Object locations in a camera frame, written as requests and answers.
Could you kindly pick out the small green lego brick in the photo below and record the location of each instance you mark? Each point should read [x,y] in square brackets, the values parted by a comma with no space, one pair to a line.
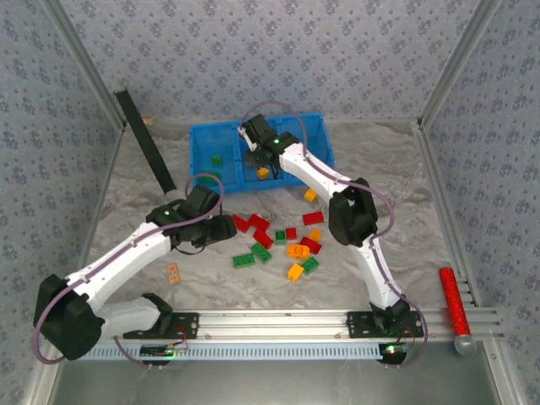
[216,160]
[280,237]

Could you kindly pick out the blue three-compartment plastic bin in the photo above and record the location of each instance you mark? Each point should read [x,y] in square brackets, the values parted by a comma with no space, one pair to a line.
[206,143]

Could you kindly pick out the small red lego brick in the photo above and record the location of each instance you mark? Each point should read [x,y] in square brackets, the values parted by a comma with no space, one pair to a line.
[291,233]

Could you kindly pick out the orange lego brick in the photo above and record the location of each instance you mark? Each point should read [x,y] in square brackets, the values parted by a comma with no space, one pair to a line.
[298,251]

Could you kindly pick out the small yellow lego brick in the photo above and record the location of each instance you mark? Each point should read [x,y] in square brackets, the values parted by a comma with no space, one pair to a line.
[315,235]

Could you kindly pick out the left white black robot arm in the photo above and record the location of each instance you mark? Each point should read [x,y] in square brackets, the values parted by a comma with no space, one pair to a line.
[122,257]

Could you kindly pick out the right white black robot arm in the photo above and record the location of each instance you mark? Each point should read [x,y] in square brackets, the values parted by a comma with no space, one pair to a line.
[379,278]

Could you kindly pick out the tan printed lego tile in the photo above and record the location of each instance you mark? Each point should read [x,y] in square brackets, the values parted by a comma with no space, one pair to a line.
[173,273]

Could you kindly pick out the long black bar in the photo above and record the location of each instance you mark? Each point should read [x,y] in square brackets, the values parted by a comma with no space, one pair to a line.
[143,135]

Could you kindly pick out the small wooden piece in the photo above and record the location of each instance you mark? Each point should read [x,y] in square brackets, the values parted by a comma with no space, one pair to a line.
[147,121]

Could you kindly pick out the grey metal sheet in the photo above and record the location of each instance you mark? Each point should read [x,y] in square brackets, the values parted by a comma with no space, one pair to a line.
[270,384]

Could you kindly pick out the red glitter tube silver cap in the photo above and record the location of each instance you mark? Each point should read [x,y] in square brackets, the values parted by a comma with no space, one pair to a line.
[455,308]

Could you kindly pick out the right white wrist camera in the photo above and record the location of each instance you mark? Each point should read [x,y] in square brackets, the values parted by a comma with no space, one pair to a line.
[246,136]

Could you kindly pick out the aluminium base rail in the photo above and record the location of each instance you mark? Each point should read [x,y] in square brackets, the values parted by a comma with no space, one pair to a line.
[270,322]

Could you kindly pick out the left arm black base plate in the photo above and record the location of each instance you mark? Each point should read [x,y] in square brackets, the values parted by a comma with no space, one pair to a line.
[190,325]

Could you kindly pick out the aluminium side rail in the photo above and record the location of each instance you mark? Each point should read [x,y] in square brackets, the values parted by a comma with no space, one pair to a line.
[117,147]
[429,147]

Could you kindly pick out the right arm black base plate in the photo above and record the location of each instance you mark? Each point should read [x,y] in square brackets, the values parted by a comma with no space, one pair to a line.
[358,322]

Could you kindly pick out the aluminium corner post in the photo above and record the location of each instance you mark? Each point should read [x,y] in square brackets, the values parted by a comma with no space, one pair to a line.
[88,63]
[457,63]

